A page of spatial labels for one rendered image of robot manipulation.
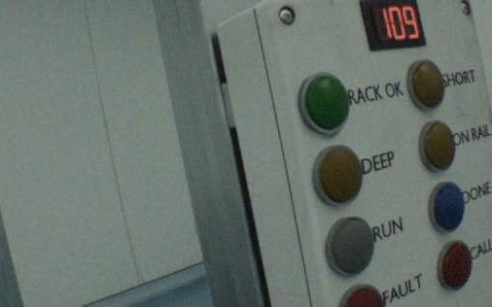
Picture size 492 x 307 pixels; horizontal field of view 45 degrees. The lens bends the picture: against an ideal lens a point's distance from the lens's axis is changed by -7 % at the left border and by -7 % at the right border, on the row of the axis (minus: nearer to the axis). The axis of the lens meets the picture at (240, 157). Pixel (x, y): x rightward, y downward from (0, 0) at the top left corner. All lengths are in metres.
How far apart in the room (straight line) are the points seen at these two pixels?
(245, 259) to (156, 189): 4.41
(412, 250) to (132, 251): 4.31
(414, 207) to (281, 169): 0.08
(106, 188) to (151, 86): 0.90
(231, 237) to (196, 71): 0.10
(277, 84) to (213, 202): 0.10
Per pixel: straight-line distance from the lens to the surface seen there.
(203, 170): 0.37
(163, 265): 4.79
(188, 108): 0.38
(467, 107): 0.40
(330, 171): 0.30
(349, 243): 0.31
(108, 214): 4.51
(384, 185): 0.33
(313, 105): 0.29
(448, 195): 0.36
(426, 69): 0.36
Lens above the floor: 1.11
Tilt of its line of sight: 3 degrees down
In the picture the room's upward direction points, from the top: 11 degrees counter-clockwise
